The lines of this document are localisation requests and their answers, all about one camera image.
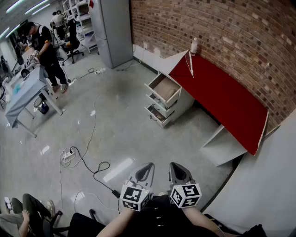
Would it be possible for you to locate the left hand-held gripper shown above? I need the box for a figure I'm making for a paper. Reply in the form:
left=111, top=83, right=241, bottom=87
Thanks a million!
left=119, top=162, right=155, bottom=212

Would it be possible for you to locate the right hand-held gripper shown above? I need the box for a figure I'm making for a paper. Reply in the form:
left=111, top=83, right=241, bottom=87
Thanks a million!
left=168, top=162, right=202, bottom=209

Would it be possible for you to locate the person's left forearm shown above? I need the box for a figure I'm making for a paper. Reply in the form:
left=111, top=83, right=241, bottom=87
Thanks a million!
left=96, top=207, right=136, bottom=237

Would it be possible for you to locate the person's right forearm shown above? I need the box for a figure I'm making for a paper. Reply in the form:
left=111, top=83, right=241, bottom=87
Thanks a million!
left=181, top=206, right=226, bottom=237

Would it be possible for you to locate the white desk with red top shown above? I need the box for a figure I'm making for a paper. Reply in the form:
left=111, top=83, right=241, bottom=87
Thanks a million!
left=168, top=50, right=269, bottom=156

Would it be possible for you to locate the person's black clothing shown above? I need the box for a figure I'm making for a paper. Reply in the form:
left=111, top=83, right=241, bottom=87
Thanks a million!
left=67, top=195, right=268, bottom=237

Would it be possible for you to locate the beige pouch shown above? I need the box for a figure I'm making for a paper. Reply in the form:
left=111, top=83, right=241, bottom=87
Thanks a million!
left=161, top=88, right=179, bottom=100

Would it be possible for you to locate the black office chair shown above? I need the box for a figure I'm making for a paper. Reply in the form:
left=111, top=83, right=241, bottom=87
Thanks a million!
left=61, top=19, right=85, bottom=67
left=43, top=209, right=70, bottom=237

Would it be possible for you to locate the white table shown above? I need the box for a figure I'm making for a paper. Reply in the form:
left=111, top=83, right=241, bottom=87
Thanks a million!
left=4, top=66, right=64, bottom=138

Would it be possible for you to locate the black mesh wastebasket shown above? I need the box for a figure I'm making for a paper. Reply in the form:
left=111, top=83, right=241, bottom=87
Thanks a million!
left=33, top=96, right=49, bottom=115

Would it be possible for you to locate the clear plastic water bottle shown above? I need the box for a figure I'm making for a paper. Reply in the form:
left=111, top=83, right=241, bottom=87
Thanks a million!
left=191, top=37, right=200, bottom=55

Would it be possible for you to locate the grey tablecloth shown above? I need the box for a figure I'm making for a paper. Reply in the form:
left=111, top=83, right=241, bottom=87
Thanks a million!
left=4, top=66, right=49, bottom=129

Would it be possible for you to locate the tall grey cabinet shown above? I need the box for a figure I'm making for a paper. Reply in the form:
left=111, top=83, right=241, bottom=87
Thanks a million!
left=89, top=0, right=134, bottom=69

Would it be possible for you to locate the white shelving unit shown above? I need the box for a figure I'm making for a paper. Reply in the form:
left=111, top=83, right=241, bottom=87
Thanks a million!
left=62, top=0, right=99, bottom=54

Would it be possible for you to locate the black cable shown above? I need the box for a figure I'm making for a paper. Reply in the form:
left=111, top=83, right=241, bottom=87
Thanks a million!
left=69, top=146, right=121, bottom=199
left=69, top=67, right=97, bottom=84

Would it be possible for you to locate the white cable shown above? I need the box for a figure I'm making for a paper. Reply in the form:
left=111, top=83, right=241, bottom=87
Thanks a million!
left=59, top=159, right=121, bottom=219
left=60, top=92, right=100, bottom=168

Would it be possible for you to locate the grey cable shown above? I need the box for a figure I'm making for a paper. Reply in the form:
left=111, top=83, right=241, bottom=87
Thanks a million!
left=117, top=59, right=140, bottom=71

